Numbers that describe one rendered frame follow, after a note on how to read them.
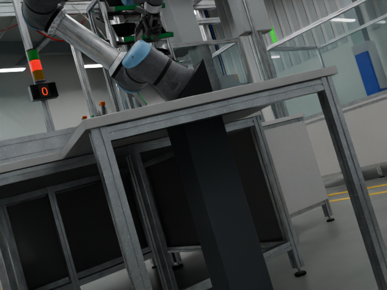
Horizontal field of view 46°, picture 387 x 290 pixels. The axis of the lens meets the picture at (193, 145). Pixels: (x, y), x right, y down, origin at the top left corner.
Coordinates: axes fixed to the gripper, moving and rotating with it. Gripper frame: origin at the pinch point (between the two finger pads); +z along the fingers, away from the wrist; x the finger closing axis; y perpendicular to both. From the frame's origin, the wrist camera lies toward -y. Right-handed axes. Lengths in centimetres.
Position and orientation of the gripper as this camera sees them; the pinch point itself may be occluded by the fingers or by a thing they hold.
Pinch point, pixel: (144, 39)
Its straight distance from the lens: 223.3
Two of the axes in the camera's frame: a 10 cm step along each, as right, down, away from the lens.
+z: -2.2, 5.6, 8.0
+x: 8.8, -2.3, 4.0
